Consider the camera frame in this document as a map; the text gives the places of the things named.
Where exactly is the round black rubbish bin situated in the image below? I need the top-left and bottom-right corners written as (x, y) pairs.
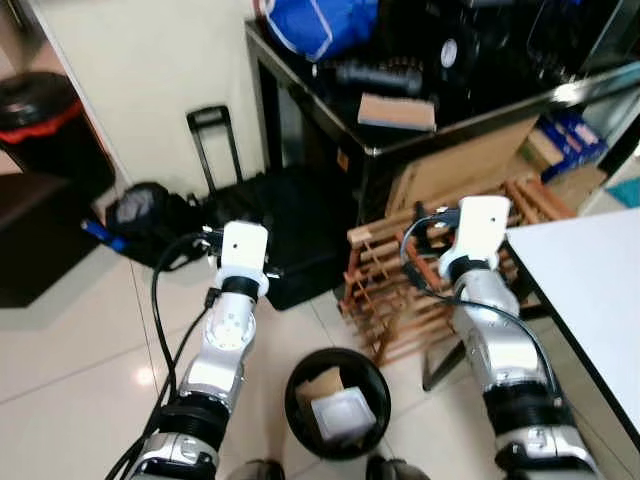
top-left (284, 346), bottom-right (393, 462)

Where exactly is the black bin with red liner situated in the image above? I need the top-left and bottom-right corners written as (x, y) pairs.
top-left (0, 71), bottom-right (117, 201)

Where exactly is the black and grey bag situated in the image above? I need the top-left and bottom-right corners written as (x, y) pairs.
top-left (100, 181), bottom-right (208, 271)

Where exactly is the large brown cardboard sheet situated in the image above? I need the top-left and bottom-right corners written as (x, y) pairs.
top-left (384, 111), bottom-right (543, 218)

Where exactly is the black trolley suitcase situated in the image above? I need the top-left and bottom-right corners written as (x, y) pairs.
top-left (185, 104), bottom-right (363, 312)

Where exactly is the wooden slatted rack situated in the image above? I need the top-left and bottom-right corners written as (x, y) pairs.
top-left (344, 174), bottom-right (578, 367)

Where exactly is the small blue item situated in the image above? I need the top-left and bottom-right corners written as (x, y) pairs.
top-left (80, 218), bottom-right (131, 253)

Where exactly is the flat cardboard box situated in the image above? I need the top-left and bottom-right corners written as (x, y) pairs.
top-left (356, 92), bottom-right (439, 134)

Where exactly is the tan cardboard box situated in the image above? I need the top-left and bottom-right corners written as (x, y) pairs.
top-left (540, 160), bottom-right (609, 213)

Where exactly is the black glass table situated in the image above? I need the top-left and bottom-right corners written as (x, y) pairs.
top-left (244, 0), bottom-right (640, 229)

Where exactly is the blue printed box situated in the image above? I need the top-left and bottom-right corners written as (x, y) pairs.
top-left (534, 109), bottom-right (610, 183)

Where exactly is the white table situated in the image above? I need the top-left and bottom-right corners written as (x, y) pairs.
top-left (504, 207), bottom-right (640, 449)

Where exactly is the black cylinder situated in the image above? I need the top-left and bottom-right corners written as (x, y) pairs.
top-left (333, 57), bottom-right (427, 99)

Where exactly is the dark brown stool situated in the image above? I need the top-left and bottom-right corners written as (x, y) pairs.
top-left (0, 171), bottom-right (103, 310)

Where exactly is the round white gauge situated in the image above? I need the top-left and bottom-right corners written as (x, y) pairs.
top-left (439, 37), bottom-right (461, 70)

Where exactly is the brown cardboard scrap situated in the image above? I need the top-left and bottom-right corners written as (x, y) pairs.
top-left (295, 366), bottom-right (347, 409)

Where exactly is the teal item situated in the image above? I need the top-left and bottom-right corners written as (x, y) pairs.
top-left (604, 177), bottom-right (640, 210)

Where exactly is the white plastic container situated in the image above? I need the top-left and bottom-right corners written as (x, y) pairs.
top-left (307, 389), bottom-right (380, 447)

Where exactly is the blue fabric bag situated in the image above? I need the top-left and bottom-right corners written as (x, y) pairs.
top-left (261, 0), bottom-right (382, 64)

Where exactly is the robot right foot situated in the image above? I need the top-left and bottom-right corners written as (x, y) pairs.
top-left (364, 454), bottom-right (433, 480)

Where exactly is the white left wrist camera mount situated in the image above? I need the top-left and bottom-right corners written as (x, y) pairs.
top-left (217, 221), bottom-right (271, 297)

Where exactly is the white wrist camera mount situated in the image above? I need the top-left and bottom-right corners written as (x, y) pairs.
top-left (217, 221), bottom-right (271, 297)
top-left (438, 195), bottom-right (513, 283)

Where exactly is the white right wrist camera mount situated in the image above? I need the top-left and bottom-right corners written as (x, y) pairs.
top-left (438, 195), bottom-right (513, 283)

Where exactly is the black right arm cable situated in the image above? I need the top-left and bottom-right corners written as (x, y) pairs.
top-left (399, 207), bottom-right (563, 401)

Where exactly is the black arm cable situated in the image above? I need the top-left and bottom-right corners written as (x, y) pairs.
top-left (104, 231), bottom-right (219, 480)
top-left (399, 207), bottom-right (563, 401)

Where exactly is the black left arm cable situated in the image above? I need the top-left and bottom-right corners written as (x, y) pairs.
top-left (104, 231), bottom-right (219, 480)

